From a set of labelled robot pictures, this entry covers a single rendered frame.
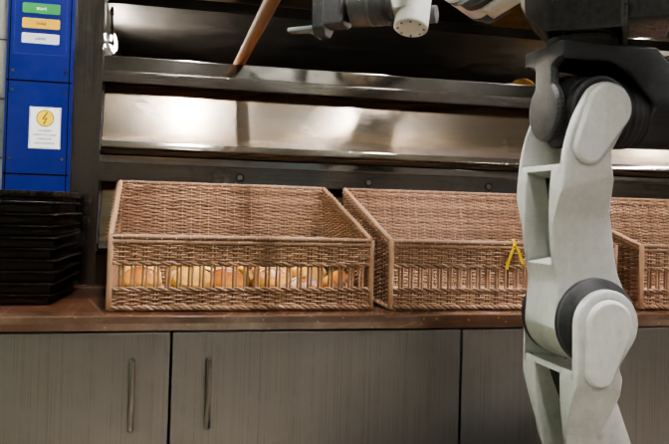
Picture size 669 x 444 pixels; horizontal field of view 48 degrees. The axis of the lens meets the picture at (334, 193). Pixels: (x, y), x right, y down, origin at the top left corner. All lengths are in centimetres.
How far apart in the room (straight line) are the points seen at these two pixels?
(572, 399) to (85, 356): 88
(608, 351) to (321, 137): 108
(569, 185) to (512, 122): 107
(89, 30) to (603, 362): 148
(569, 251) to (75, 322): 90
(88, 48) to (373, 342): 107
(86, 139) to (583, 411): 137
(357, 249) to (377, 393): 30
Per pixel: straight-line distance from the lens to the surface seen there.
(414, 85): 218
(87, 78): 206
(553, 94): 130
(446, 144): 218
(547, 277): 131
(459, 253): 167
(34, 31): 207
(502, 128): 228
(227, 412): 155
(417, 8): 143
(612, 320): 128
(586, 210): 129
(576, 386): 128
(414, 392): 162
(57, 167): 202
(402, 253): 163
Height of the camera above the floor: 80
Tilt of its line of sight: 1 degrees up
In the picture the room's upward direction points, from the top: 2 degrees clockwise
